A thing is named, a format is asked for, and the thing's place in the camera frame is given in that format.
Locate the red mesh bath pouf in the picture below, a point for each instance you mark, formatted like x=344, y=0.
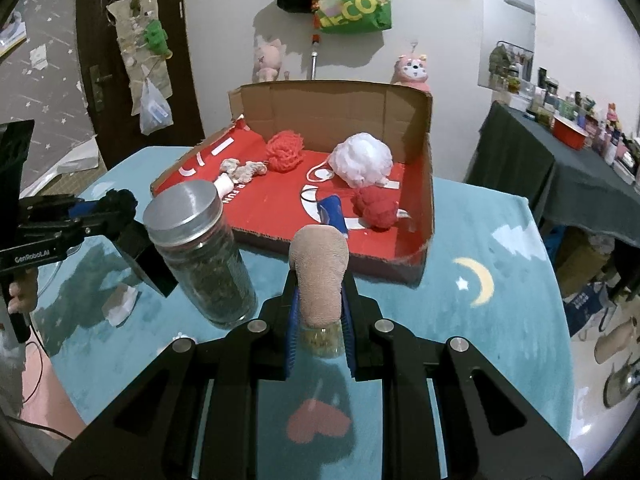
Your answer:
x=284, y=150

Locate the beige-stained crumpled tissue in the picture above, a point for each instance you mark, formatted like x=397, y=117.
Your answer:
x=120, y=305

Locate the pink orange plush toy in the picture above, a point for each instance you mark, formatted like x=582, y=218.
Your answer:
x=411, y=72

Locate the cream fluffy scrunchie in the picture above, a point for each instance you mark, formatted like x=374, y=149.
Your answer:
x=245, y=170

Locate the row of cosmetic bottles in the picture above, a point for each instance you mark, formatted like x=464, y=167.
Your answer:
x=600, y=120

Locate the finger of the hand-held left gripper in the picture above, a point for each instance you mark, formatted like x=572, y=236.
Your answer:
x=80, y=207
x=75, y=232

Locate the beige boot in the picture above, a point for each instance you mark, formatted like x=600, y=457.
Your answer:
x=617, y=340

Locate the large glass jar metal lid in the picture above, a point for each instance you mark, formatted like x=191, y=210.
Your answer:
x=210, y=280

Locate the green plush toy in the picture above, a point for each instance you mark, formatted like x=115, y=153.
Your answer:
x=156, y=36

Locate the red-lined cardboard box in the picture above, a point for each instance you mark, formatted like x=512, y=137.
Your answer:
x=270, y=210

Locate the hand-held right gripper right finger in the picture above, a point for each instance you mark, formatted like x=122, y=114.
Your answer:
x=347, y=345

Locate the black scrunchie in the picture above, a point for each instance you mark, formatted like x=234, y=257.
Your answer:
x=120, y=205

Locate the hanging door organizer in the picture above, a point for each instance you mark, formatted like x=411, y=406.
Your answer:
x=132, y=65

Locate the dark tablecloth side table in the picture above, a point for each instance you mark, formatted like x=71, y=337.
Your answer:
x=550, y=185

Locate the dark wooden door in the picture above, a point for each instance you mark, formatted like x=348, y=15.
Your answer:
x=100, y=110

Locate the beige powder puff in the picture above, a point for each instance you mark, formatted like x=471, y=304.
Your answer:
x=320, y=270

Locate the red bowl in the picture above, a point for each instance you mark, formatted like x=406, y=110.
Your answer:
x=570, y=132

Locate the white mesh bath pouf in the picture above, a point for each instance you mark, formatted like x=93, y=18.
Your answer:
x=362, y=160

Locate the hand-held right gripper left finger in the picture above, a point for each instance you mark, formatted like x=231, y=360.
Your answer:
x=292, y=345

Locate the metal pole red tip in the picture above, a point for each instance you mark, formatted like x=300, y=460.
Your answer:
x=314, y=60

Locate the small glass jar yellow capsules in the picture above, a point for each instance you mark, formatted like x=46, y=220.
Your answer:
x=320, y=342

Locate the clear plastic bag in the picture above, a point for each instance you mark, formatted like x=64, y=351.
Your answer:
x=155, y=110

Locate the blue fabric pouch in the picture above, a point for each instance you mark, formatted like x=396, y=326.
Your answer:
x=332, y=212

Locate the person's left hand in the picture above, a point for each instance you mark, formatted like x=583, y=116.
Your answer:
x=25, y=292

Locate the wall mirror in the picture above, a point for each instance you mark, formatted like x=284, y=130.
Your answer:
x=505, y=10

